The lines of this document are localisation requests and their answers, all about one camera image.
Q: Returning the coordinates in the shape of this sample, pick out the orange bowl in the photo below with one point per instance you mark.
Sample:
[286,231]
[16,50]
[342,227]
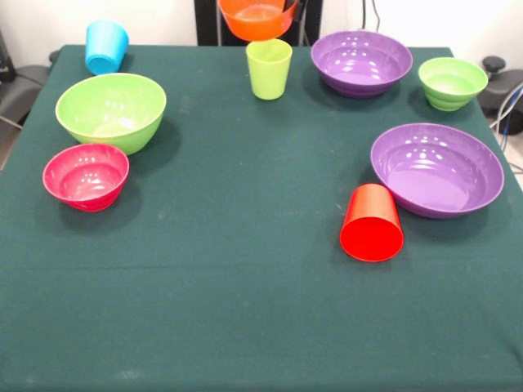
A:
[257,26]

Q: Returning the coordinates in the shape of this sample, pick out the yellow-green cup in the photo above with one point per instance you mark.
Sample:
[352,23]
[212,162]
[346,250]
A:
[267,77]

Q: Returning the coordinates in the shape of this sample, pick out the blue cup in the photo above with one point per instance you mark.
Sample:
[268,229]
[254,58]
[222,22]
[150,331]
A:
[104,49]

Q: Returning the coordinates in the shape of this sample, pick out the large green bowl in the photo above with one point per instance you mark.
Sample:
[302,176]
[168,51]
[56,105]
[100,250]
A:
[110,118]

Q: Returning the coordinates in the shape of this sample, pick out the red cup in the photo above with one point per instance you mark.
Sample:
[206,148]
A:
[372,241]

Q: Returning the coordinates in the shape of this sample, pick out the pink bowl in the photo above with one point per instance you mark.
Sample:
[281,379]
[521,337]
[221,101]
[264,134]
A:
[86,183]

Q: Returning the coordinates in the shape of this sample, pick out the purple bowl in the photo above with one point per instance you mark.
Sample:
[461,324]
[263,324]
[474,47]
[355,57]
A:
[437,175]
[359,61]

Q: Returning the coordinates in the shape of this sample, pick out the small green bowl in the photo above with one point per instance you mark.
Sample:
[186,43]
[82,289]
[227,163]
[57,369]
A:
[451,87]

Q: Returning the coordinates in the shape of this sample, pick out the black chair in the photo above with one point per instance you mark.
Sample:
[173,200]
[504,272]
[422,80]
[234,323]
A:
[504,87]
[20,92]

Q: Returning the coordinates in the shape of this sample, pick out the dark green tablecloth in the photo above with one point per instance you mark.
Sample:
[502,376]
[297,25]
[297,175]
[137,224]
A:
[245,306]

